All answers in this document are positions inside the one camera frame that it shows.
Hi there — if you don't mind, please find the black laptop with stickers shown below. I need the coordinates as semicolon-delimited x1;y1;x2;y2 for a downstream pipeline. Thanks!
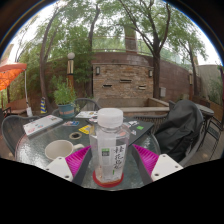
88;115;155;147

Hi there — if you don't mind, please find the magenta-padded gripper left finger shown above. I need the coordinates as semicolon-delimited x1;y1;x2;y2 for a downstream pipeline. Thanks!
44;145;94;187

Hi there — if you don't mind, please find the silver laptop with stickers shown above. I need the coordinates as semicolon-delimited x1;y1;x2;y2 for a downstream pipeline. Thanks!
22;114;64;137

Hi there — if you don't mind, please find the wooden globe lamp post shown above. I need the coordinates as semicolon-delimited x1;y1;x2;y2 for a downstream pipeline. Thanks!
66;51;76;91
188;69;194;98

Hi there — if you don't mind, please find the grey woven armchair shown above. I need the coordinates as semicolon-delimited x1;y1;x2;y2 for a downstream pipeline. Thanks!
133;113;205;168
0;114;43;158
51;97;102;118

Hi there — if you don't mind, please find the round dark patio table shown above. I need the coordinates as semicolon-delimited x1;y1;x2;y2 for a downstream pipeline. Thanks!
194;103;215;134

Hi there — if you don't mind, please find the wooden bench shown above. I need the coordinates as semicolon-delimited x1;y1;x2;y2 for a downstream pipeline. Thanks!
4;98;29;116

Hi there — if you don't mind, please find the blue printed card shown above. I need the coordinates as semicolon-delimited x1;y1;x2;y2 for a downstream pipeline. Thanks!
62;120;81;127

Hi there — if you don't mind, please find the tree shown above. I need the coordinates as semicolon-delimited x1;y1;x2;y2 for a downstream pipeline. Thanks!
176;29;206;98
31;4;68;113
118;0;174;99
84;1;104;53

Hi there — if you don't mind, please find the clear plastic drink bottle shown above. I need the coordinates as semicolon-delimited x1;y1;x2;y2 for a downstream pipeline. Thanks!
88;107;131;185

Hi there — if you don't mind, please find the flat round red coaster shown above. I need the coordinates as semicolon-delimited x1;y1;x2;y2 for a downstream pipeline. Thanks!
92;169;125;189

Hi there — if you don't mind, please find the green potted plant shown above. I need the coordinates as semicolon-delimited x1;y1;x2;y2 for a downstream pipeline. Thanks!
53;81;78;120

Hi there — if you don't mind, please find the white ceramic mug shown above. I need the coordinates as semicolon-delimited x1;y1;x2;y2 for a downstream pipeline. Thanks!
44;139;85;162

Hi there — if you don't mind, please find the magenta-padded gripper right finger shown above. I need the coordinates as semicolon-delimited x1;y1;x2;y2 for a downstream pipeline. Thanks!
129;143;184;187

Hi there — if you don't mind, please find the black backpack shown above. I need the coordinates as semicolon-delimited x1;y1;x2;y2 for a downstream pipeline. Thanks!
154;99;204;163

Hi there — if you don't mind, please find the yellow card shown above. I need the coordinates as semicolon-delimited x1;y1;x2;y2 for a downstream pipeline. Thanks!
78;124;93;135

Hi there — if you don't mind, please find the white printed booklet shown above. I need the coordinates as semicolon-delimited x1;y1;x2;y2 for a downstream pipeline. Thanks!
74;110;99;120

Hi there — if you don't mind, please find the orange patio umbrella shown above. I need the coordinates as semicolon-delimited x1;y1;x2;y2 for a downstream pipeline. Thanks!
0;62;34;118

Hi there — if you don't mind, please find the blue yellow striped cone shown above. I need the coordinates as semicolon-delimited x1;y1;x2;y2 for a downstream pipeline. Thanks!
39;96;48;115

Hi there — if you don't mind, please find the black metal chair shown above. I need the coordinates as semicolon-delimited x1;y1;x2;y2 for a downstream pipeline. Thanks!
203;116;224;151

